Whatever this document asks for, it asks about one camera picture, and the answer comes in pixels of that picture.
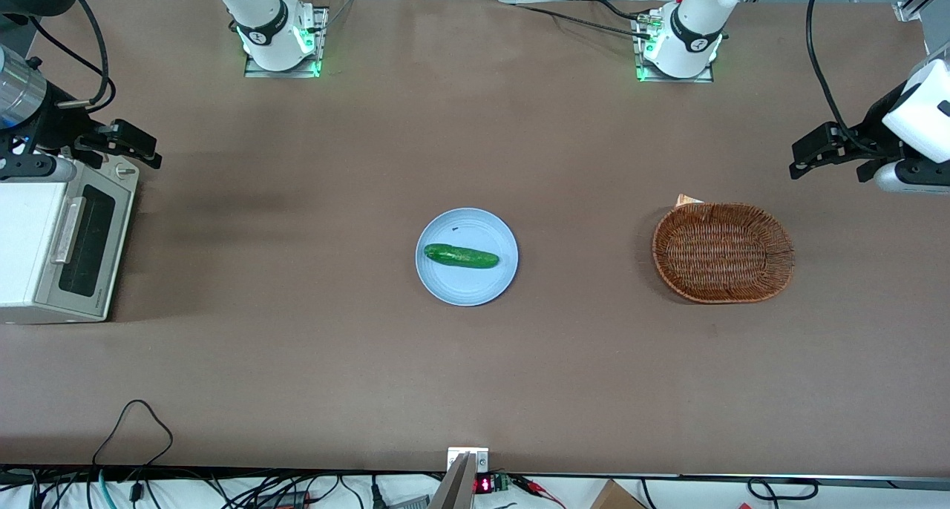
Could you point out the toaster oven glass door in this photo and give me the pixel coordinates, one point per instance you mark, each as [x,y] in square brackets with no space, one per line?
[89,234]

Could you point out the small beige paper tag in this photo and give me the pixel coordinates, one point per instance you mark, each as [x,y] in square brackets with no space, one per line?
[686,199]

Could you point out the round oven knob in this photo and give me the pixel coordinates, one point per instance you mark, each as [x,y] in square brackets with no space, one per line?
[125,171]

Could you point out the red digit voltage display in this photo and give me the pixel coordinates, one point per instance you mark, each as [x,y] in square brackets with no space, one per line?
[484,484]

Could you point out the light blue round plate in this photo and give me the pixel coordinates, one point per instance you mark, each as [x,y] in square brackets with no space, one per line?
[467,286]

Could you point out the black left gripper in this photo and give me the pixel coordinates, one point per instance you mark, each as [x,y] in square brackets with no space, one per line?
[871,130]

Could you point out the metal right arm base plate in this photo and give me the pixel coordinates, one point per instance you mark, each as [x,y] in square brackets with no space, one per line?
[323,41]

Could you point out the white toaster oven body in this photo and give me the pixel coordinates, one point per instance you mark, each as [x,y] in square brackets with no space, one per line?
[18,234]

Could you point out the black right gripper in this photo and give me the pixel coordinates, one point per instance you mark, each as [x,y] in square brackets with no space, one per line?
[58,127]

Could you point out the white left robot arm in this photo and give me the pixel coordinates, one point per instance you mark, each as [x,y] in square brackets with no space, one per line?
[694,19]

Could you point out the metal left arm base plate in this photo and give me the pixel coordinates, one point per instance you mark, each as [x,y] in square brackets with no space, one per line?
[640,67]

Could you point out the black power adapter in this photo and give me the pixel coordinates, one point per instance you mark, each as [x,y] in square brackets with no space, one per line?
[282,500]

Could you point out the grey aluminium mount bar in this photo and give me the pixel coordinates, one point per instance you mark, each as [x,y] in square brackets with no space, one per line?
[454,487]

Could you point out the silver camera mount bracket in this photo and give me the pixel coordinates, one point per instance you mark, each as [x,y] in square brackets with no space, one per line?
[482,461]

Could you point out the brown cardboard box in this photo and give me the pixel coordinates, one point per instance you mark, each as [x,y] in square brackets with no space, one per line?
[616,498]

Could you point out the green cucumber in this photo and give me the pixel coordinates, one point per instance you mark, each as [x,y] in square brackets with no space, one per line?
[460,257]

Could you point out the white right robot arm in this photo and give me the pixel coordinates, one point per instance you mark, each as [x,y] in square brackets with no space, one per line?
[260,12]

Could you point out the brown wicker oval basket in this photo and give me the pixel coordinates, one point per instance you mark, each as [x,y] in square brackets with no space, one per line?
[724,253]

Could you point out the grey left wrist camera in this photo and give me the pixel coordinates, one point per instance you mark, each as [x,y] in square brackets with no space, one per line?
[913,176]

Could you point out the red alligator clip leads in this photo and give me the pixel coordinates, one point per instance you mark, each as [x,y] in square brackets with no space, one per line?
[538,487]

